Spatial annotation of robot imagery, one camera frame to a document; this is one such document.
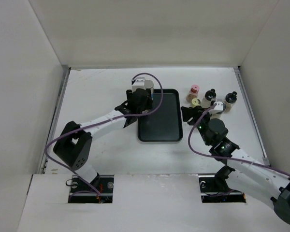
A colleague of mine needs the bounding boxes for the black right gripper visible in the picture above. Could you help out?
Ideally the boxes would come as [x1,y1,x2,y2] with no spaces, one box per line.
[180,106,213,146]

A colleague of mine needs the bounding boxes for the tall jar silver lid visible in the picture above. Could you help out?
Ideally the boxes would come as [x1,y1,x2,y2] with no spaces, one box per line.
[145,79,154,99]

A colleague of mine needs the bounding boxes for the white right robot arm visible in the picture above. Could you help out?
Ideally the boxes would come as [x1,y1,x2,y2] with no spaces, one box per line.
[181,103,290,225]

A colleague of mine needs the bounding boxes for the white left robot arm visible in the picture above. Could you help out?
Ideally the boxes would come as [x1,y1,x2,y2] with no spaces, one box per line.
[53,88,153,193]

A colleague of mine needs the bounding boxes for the yellow cap spice bottle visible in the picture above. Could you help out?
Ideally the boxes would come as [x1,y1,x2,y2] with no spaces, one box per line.
[190,98,201,108]

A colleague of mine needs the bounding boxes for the black rectangular tray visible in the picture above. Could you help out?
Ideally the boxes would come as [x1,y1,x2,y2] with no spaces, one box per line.
[137,88,183,142]

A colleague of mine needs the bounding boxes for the pink cap spice bottle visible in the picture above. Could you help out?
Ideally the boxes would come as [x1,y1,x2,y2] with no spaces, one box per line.
[186,85,200,103]

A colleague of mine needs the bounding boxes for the black pump bottle left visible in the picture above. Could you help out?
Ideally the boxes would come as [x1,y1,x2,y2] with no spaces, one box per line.
[201,89,217,109]

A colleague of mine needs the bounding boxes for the black pump bottle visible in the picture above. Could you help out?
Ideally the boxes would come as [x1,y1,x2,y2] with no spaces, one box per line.
[224,91,237,113]
[201,89,217,109]

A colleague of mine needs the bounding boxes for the black pump bottle right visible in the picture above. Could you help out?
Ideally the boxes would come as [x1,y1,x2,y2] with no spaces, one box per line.
[224,91,237,113]

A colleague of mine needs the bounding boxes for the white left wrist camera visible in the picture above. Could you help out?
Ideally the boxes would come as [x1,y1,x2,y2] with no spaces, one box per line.
[131,77,146,92]

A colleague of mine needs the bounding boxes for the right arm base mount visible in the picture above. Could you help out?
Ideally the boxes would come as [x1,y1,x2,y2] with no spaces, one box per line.
[198,166,246,203]

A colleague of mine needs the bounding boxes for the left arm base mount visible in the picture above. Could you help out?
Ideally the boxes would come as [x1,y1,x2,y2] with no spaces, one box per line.
[65,173,115,203]

